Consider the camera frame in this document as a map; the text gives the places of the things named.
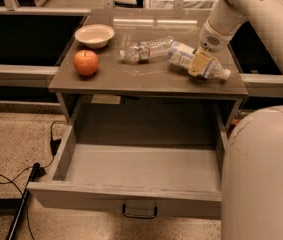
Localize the grey cabinet with counter top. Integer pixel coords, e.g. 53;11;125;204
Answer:
49;9;247;147

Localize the clear crumpled water bottle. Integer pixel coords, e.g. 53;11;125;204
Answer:
119;36;174;63

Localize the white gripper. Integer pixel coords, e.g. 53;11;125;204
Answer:
188;21;231;77

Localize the red apple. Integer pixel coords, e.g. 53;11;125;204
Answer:
73;50;99;76

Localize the black power adapter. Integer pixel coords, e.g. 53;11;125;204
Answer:
50;139;61;156

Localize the open grey top drawer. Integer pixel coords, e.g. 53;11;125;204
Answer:
28;123;226;219

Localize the white paper bowl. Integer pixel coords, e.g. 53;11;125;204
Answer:
75;24;115;49

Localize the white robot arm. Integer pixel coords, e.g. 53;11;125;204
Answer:
199;0;283;240

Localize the black pole on floor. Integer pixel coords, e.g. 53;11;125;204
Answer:
6;163;40;240

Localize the black drawer handle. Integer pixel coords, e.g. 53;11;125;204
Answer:
121;204;158;220

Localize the black floor cable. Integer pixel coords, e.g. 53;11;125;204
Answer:
0;120;68;240

